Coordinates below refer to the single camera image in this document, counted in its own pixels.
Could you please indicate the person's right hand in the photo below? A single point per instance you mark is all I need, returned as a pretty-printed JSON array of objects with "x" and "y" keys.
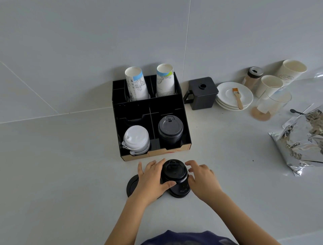
[{"x": 204, "y": 181}]

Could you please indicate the person's left hand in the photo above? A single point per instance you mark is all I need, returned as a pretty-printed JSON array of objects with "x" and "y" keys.
[{"x": 149, "y": 184}]

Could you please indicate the person's right thumb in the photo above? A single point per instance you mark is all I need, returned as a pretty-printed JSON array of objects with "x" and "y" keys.
[{"x": 191, "y": 180}]

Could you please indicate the person's left thumb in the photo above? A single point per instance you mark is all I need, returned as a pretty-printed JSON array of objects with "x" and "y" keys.
[{"x": 168, "y": 186}]

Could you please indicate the person's left middle finger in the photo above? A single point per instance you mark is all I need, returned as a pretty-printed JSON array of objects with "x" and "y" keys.
[{"x": 150, "y": 167}]

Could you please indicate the stack of black cup lids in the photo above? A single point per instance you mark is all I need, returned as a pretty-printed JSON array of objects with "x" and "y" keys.
[
  {"x": 170, "y": 131},
  {"x": 176, "y": 179}
]

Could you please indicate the person's right forearm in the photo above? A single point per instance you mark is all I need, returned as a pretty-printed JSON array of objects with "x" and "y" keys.
[{"x": 237, "y": 217}]

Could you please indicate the person's left forearm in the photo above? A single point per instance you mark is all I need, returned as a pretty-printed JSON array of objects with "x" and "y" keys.
[{"x": 128, "y": 219}]

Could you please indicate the single flat black lid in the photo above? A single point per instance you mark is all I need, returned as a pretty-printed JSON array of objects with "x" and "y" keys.
[{"x": 131, "y": 185}]

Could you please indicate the stack of white cup lids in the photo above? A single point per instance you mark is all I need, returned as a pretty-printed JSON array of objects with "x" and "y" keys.
[{"x": 135, "y": 138}]

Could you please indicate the dark blue shirt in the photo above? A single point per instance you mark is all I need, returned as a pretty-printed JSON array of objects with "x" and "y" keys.
[{"x": 186, "y": 238}]

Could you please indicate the black cup and lid organizer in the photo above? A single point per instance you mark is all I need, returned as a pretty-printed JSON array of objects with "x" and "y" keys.
[{"x": 151, "y": 107}]

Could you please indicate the white saucer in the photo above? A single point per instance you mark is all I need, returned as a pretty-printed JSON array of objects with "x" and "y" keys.
[
  {"x": 222, "y": 104},
  {"x": 227, "y": 92}
]

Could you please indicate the blue print paper cup stack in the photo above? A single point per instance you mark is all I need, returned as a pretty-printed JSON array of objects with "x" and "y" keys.
[{"x": 137, "y": 87}]

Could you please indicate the green print paper cup stack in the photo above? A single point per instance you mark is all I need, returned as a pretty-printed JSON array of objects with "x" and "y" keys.
[{"x": 165, "y": 82}]

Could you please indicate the clear plastic cup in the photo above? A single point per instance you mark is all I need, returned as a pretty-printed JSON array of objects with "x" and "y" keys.
[{"x": 273, "y": 103}]

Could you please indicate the silver foil bag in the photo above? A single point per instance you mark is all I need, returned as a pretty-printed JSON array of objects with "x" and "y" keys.
[{"x": 300, "y": 141}]

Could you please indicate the brown powder shaker jar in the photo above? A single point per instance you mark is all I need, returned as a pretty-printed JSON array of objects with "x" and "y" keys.
[{"x": 252, "y": 78}]

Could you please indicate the small white paper cup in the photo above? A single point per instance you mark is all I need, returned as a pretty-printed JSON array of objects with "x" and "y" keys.
[{"x": 267, "y": 84}]

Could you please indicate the black plastic spoon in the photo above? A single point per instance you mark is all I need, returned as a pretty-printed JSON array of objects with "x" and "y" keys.
[{"x": 294, "y": 111}]

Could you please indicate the white wrapped straw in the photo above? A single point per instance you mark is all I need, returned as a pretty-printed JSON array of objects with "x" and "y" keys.
[{"x": 308, "y": 108}]

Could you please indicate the large white paper cup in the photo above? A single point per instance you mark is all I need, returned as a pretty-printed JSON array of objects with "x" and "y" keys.
[{"x": 290, "y": 72}]

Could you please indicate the clear plastic film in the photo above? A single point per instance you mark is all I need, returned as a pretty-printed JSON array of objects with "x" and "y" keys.
[{"x": 318, "y": 75}]

